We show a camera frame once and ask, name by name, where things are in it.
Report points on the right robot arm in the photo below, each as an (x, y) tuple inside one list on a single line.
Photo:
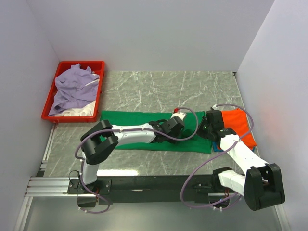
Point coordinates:
[(260, 184)]

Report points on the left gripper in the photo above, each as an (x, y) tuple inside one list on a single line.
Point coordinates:
[(172, 141)]

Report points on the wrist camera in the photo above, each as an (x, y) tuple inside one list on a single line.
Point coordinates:
[(214, 107), (179, 114)]

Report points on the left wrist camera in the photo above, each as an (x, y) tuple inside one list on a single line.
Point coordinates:
[(179, 114)]

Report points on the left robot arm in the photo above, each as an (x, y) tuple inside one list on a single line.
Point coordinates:
[(97, 144)]

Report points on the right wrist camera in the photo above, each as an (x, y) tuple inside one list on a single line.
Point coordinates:
[(214, 107)]

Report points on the green t-shirt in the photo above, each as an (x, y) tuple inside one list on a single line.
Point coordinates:
[(196, 144)]

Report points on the folded orange t-shirt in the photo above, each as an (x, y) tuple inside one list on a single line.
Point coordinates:
[(237, 120)]

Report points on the lavender t-shirt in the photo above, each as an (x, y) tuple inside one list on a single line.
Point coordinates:
[(74, 89)]

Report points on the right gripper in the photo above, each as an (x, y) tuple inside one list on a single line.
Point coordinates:
[(199, 131)]

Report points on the folded blue t-shirt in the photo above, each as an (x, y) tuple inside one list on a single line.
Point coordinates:
[(216, 148)]

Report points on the black base beam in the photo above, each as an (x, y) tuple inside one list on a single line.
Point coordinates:
[(146, 189)]

